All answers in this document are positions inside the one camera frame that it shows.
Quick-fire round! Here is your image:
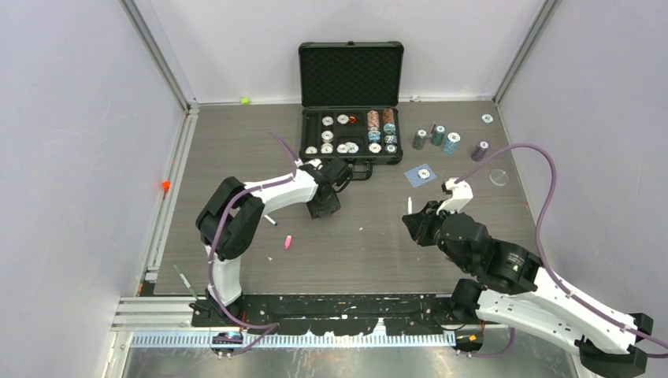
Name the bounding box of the dark green chip stack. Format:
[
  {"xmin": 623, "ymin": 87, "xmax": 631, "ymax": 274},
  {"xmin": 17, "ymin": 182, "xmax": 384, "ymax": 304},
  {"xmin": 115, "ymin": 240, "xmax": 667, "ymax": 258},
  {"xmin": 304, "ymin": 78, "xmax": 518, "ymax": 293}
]
[{"xmin": 412, "ymin": 129, "xmax": 429, "ymax": 150}]

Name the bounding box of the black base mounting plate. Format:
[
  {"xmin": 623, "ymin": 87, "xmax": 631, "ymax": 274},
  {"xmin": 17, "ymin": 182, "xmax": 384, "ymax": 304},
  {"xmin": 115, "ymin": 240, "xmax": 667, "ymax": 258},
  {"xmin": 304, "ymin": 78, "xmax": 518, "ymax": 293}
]
[{"xmin": 189, "ymin": 294, "xmax": 485, "ymax": 336}]

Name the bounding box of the purple chip stack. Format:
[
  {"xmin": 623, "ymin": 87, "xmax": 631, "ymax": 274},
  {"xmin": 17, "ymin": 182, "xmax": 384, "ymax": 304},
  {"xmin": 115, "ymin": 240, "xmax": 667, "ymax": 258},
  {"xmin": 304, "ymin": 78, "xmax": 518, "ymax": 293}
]
[{"xmin": 470, "ymin": 140, "xmax": 490, "ymax": 162}]

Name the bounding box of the white chip far corner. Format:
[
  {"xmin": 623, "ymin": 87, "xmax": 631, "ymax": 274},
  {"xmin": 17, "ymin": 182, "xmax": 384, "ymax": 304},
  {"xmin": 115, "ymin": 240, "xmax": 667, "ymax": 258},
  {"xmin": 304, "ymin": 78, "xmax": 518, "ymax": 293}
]
[{"xmin": 481, "ymin": 114, "xmax": 494, "ymax": 124}]

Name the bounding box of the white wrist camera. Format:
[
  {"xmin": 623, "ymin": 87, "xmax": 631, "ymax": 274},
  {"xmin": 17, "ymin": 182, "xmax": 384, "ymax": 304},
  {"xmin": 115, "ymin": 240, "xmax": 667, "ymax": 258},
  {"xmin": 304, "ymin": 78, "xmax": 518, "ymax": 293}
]
[
  {"xmin": 436, "ymin": 177, "xmax": 473, "ymax": 215},
  {"xmin": 300, "ymin": 159, "xmax": 323, "ymax": 171}
]

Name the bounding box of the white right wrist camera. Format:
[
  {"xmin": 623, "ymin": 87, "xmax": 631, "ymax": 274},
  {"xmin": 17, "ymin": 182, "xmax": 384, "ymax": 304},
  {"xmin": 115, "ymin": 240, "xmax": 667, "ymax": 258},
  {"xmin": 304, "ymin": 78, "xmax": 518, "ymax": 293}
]
[{"xmin": 436, "ymin": 177, "xmax": 473, "ymax": 215}]

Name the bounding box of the blue playing card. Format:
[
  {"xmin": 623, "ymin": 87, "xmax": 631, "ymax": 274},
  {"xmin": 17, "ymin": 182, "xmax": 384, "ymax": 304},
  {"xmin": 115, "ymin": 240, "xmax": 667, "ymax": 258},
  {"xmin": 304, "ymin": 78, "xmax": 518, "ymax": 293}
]
[{"xmin": 404, "ymin": 164, "xmax": 437, "ymax": 188}]

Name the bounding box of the white pen blue tip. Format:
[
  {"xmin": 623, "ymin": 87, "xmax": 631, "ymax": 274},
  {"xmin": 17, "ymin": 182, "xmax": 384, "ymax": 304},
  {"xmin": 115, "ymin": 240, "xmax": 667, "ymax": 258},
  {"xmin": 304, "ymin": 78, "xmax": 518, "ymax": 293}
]
[{"xmin": 263, "ymin": 214, "xmax": 278, "ymax": 226}]

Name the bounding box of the light blue chip stack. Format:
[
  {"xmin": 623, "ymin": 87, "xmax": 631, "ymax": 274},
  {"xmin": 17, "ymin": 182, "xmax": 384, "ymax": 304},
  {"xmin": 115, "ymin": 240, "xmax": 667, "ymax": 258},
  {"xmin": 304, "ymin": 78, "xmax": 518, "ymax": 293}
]
[{"xmin": 442, "ymin": 132, "xmax": 461, "ymax": 154}]

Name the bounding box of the clear dealer button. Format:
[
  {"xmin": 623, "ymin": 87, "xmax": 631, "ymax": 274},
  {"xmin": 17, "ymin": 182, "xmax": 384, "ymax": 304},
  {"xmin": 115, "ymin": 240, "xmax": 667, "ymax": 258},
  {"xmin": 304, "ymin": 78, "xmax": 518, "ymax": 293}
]
[{"xmin": 488, "ymin": 169, "xmax": 510, "ymax": 187}]

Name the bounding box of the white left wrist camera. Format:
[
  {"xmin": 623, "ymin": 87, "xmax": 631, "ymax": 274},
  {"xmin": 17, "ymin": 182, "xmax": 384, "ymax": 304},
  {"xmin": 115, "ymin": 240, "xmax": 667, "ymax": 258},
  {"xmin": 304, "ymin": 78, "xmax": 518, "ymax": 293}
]
[{"xmin": 300, "ymin": 159, "xmax": 323, "ymax": 171}]

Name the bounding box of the teal chip stack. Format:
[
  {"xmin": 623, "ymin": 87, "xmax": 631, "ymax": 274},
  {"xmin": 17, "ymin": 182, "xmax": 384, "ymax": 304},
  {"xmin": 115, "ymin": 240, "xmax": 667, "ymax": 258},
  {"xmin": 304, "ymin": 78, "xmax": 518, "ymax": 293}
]
[{"xmin": 430, "ymin": 124, "xmax": 447, "ymax": 146}]

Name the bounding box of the black poker chip case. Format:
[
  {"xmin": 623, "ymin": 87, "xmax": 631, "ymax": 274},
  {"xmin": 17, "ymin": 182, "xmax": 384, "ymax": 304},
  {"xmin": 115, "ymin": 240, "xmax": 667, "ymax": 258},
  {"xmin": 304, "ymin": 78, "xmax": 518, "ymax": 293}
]
[{"xmin": 298, "ymin": 41, "xmax": 404, "ymax": 180}]

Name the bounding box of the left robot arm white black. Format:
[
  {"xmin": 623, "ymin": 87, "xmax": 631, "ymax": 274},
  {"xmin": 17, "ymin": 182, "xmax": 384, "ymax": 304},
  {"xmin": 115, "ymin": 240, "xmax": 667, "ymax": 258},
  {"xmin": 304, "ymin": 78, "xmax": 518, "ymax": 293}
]
[{"xmin": 195, "ymin": 157, "xmax": 353, "ymax": 326}]

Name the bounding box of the white chip on card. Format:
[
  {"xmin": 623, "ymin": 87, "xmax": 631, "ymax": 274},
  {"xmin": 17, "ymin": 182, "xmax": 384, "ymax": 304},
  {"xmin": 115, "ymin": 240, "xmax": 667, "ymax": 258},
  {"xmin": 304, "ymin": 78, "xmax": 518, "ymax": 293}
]
[{"xmin": 417, "ymin": 169, "xmax": 431, "ymax": 180}]

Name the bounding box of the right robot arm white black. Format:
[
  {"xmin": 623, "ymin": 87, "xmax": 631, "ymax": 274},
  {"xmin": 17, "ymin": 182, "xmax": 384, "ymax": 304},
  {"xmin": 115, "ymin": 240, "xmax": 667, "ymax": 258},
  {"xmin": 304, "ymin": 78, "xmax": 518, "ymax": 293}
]
[{"xmin": 402, "ymin": 201, "xmax": 653, "ymax": 377}]

